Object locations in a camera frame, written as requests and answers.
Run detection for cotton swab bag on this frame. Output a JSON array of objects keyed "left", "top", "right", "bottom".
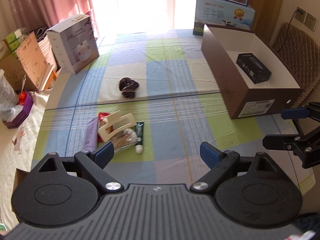
[{"left": 111, "top": 128, "right": 138, "bottom": 154}]

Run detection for dark green cream tube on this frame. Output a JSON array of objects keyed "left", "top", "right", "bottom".
[{"left": 135, "top": 122, "right": 144, "bottom": 154}]

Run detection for brown cardboard sorting box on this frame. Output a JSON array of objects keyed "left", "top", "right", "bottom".
[{"left": 201, "top": 24, "right": 303, "bottom": 119}]

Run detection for purple sachet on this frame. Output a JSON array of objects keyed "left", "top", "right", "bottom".
[{"left": 84, "top": 117, "right": 98, "bottom": 152}]

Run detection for red snack packet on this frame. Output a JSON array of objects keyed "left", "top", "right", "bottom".
[{"left": 98, "top": 112, "right": 109, "bottom": 142}]

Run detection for cream hair claw clip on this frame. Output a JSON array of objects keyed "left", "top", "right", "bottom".
[{"left": 98, "top": 110, "right": 136, "bottom": 142}]

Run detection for black product box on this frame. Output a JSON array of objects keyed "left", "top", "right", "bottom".
[{"left": 236, "top": 53, "right": 271, "bottom": 84}]

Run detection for brown quilted chair cushion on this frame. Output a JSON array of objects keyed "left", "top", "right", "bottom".
[{"left": 272, "top": 22, "right": 319, "bottom": 107}]

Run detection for dark purple scrunchie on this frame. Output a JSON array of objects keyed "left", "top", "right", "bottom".
[{"left": 119, "top": 77, "right": 139, "bottom": 99}]

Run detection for purple tray box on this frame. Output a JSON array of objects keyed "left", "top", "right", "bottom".
[{"left": 3, "top": 93, "right": 34, "bottom": 129}]

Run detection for clear plastic bag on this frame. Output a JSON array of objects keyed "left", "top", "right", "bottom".
[{"left": 0, "top": 69, "right": 18, "bottom": 121}]

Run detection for checked blue green tablecloth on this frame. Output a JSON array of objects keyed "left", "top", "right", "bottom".
[{"left": 31, "top": 28, "right": 316, "bottom": 196}]

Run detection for brown cardboard carton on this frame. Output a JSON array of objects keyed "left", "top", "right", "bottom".
[{"left": 1, "top": 33, "right": 56, "bottom": 92}]

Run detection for white appliance box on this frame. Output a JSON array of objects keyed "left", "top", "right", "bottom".
[{"left": 46, "top": 14, "right": 99, "bottom": 75}]

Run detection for blue milk carton box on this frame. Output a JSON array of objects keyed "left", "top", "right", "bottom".
[{"left": 193, "top": 0, "right": 255, "bottom": 36}]

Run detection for green tissue packs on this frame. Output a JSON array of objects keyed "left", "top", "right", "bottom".
[{"left": 5, "top": 28, "right": 29, "bottom": 53}]

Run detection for pink curtain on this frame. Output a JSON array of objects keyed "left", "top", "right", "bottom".
[{"left": 7, "top": 0, "right": 99, "bottom": 37}]

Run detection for black power cable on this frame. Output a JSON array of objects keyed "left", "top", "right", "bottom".
[{"left": 279, "top": 10, "right": 299, "bottom": 53}]

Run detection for beige wall socket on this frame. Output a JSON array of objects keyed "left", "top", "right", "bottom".
[{"left": 304, "top": 13, "right": 318, "bottom": 31}]

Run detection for wall socket with plug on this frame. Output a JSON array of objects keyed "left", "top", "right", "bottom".
[{"left": 295, "top": 7, "right": 306, "bottom": 23}]

